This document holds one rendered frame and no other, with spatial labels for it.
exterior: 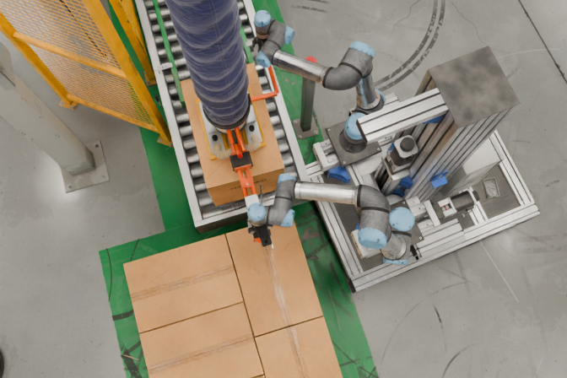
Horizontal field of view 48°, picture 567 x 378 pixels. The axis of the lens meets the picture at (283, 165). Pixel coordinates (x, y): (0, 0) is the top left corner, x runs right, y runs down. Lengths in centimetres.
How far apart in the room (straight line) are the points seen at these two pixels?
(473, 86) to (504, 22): 261
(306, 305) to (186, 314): 66
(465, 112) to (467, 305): 216
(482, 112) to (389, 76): 229
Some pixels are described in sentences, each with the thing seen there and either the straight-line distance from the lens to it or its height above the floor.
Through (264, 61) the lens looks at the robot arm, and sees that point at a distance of 290.
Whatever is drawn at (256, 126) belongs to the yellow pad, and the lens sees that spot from 324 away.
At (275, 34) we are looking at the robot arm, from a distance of 295.
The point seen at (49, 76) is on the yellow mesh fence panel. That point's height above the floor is 46.
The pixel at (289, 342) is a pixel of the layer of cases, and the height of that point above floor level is 54.
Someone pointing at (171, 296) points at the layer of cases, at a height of 54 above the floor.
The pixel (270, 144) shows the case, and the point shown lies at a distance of 323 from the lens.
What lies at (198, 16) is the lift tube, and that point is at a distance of 207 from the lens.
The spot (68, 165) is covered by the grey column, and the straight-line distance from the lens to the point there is 433.
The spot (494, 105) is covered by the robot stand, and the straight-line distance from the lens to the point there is 240.
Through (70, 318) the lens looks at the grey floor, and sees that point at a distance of 438.
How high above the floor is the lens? 416
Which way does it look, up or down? 74 degrees down
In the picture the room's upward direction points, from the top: 1 degrees counter-clockwise
